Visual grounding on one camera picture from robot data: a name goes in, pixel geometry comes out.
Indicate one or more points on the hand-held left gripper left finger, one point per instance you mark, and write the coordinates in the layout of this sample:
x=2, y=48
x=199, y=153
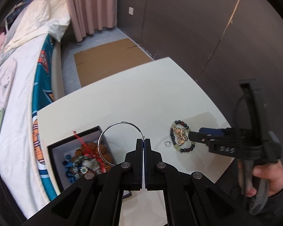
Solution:
x=139, y=164

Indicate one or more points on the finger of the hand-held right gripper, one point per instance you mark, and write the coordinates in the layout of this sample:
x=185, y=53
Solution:
x=208, y=130
x=198, y=137

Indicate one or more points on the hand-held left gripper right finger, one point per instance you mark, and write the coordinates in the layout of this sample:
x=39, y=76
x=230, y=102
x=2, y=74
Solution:
x=148, y=164

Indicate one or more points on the gold butterfly brooch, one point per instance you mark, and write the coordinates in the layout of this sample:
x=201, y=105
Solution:
x=180, y=135

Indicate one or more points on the large silver hoop earring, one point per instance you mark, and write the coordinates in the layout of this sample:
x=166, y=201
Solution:
x=122, y=122

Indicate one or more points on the black jewelry box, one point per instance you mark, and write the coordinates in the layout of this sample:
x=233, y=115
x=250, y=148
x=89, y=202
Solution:
x=61, y=150

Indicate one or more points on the person's right forearm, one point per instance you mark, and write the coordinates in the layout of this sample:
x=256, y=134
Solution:
x=279, y=202

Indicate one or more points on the person's right hand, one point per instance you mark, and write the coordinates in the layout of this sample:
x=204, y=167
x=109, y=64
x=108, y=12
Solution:
x=271, y=176

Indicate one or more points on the white table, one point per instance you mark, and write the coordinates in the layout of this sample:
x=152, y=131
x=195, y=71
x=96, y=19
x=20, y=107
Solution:
x=143, y=94

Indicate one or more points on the flattened cardboard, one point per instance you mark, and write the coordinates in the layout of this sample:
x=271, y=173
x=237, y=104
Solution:
x=103, y=61

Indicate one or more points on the white bed sheet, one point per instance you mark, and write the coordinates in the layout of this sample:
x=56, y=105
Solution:
x=14, y=122

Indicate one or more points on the white patterned garment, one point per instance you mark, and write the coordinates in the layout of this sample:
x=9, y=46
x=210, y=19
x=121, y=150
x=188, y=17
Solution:
x=2, y=84

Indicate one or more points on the wide pink curtain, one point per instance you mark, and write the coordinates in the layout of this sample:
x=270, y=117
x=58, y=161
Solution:
x=92, y=4

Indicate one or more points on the white pillows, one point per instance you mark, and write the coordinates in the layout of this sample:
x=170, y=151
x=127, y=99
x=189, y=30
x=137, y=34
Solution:
x=42, y=16

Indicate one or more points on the light blue quilt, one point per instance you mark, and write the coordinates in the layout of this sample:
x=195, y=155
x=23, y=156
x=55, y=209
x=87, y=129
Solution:
x=16, y=30

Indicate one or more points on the white wall socket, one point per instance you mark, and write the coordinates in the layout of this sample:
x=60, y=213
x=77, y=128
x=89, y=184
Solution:
x=131, y=11

